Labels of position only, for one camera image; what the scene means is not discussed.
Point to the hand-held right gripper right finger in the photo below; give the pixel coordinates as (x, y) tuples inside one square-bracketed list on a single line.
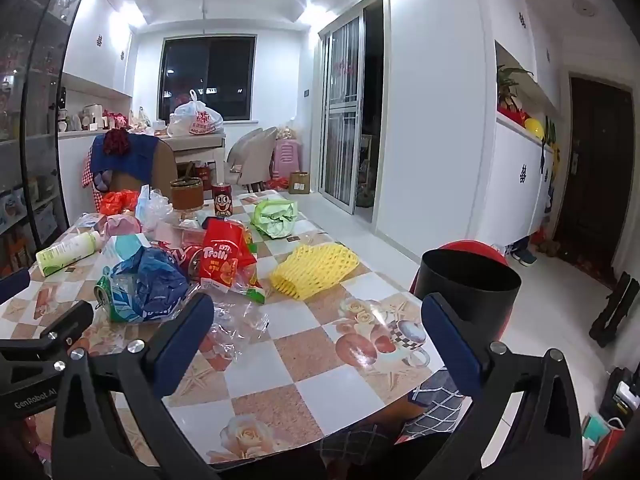
[(450, 345)]

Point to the person's plaid pants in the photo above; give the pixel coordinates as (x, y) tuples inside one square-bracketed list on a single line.
[(435, 405)]

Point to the white coffee machine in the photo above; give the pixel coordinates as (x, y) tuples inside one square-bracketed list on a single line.
[(93, 116)]

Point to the red snack bag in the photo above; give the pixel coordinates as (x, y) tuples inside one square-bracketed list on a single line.
[(220, 255)]

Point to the yellow balloon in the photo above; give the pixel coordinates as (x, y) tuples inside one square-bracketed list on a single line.
[(534, 128)]

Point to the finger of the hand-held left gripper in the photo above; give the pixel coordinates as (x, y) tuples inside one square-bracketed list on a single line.
[(60, 325), (14, 284)]

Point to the pink plastic stool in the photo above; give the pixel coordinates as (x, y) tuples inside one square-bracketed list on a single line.
[(287, 157)]

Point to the glass display cabinet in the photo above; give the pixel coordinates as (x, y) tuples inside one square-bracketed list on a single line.
[(30, 110)]

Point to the black cylindrical bin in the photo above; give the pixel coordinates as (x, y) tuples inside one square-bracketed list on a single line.
[(475, 305)]

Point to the white dining table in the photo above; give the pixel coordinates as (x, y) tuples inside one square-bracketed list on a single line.
[(200, 142)]

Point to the dark window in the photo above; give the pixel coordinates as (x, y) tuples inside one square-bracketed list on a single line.
[(207, 77)]

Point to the clear plastic wrapper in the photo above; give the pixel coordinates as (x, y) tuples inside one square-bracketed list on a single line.
[(235, 325)]

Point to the blue cloth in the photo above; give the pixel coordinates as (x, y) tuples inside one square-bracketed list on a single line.
[(140, 157)]

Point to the red can with face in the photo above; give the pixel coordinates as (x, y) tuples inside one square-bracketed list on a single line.
[(221, 201)]

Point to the red checkered cloth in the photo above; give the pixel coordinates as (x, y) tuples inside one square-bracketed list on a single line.
[(87, 172)]

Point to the red crushed can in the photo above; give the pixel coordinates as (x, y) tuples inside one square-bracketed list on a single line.
[(182, 258)]

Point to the black equipment case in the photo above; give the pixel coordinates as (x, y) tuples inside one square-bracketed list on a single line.
[(620, 392)]

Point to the paper shopping bags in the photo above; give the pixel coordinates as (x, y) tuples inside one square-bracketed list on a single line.
[(600, 440)]

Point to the orange plastic bag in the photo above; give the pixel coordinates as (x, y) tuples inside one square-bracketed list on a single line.
[(117, 201)]

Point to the dark red fabric flower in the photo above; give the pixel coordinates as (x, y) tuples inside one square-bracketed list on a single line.
[(116, 141)]

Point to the yellow foam fruit net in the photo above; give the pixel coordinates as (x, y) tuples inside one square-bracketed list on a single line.
[(315, 270)]

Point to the brown basket container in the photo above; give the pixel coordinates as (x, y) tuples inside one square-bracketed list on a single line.
[(186, 195)]

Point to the beige chair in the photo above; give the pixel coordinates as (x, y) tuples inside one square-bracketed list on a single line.
[(265, 157), (242, 152)]

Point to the black tripod bag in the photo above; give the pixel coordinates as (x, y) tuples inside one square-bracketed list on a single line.
[(612, 310)]

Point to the blue plastic bag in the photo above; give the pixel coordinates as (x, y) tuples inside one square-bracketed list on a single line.
[(155, 280)]

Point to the sliding glass door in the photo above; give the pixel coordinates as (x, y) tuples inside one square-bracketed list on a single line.
[(345, 110)]

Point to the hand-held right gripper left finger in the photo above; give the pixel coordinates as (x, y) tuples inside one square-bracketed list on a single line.
[(180, 345)]

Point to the white and green bottle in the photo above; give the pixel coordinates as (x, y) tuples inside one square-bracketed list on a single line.
[(65, 253)]

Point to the brown chair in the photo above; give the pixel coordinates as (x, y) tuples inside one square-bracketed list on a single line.
[(162, 170)]

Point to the potted plant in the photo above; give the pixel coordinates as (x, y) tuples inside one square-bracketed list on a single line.
[(510, 80)]

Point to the green foam wrapper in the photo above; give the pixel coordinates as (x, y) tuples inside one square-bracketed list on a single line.
[(275, 216)]

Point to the cardboard box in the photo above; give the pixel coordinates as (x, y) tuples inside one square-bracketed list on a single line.
[(298, 182)]

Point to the pink plastic bag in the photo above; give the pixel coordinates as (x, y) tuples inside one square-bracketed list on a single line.
[(120, 226)]

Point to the large white plastic bag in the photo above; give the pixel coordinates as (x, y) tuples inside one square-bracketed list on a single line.
[(195, 117)]

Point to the green crushed can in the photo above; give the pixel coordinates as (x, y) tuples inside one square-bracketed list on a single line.
[(102, 300)]

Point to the pair of shoes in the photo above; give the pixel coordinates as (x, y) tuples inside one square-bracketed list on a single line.
[(522, 256)]

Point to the dark front door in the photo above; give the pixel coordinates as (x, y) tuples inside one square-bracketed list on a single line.
[(595, 170)]

